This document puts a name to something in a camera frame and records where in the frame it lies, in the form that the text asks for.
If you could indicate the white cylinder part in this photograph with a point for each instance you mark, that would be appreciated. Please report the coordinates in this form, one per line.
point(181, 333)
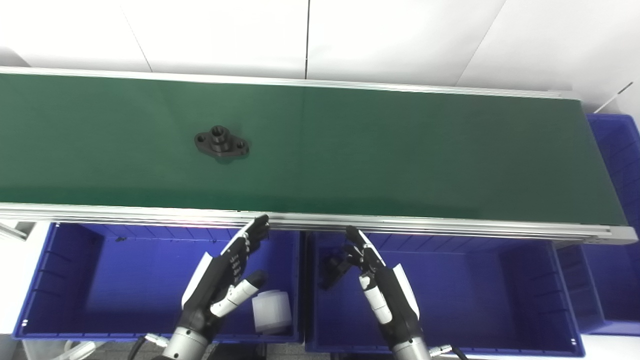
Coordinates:
point(272, 312)

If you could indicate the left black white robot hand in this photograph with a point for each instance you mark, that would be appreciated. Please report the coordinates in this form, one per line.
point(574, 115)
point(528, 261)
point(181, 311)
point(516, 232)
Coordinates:
point(220, 280)

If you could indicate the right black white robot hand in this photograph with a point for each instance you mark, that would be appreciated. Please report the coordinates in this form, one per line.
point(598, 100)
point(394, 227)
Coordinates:
point(392, 300)

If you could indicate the black bracket part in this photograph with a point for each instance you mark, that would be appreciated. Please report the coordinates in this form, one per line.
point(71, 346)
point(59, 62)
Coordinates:
point(332, 272)

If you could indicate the black flange part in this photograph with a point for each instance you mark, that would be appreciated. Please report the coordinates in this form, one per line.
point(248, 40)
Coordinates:
point(221, 144)

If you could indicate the blue plastic bin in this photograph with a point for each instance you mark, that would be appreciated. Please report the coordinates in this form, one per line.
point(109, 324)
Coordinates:
point(617, 210)
point(130, 280)
point(475, 300)

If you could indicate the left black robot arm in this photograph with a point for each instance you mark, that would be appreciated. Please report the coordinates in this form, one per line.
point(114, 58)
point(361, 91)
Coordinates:
point(184, 345)

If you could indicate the aluminium support profile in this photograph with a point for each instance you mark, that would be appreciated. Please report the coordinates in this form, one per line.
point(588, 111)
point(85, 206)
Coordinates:
point(12, 231)

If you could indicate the green conveyor belt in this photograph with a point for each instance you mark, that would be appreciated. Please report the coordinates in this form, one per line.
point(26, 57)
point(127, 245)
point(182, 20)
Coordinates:
point(375, 150)
point(450, 227)

